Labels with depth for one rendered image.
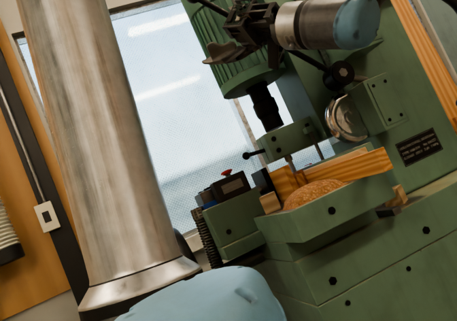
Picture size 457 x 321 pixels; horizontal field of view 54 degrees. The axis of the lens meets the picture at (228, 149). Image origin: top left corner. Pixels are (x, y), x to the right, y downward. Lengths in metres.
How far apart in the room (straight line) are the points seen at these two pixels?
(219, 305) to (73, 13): 0.39
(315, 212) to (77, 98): 0.47
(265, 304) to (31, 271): 1.98
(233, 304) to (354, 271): 0.61
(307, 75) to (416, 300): 0.56
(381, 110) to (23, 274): 1.77
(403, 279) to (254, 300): 0.66
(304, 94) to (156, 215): 0.68
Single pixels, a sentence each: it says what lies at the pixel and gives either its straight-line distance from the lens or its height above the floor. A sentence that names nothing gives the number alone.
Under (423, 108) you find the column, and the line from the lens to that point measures 1.21.
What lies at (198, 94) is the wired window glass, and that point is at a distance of 2.55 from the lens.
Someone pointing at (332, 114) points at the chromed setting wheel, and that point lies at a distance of 1.04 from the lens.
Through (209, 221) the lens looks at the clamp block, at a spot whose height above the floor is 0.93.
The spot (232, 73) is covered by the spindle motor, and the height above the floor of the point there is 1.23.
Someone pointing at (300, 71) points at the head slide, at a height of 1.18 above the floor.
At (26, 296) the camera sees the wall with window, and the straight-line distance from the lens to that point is 2.30.
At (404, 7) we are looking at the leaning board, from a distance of 3.16.
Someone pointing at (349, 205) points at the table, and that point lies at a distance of 0.85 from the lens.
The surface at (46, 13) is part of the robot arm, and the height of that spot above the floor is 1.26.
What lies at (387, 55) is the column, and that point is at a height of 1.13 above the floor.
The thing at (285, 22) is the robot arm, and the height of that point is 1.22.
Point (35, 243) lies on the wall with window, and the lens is 2.29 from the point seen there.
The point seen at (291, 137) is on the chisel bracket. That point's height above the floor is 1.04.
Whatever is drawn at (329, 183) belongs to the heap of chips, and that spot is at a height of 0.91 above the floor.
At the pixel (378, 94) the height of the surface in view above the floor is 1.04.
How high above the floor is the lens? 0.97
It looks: 5 degrees up
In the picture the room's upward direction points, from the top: 24 degrees counter-clockwise
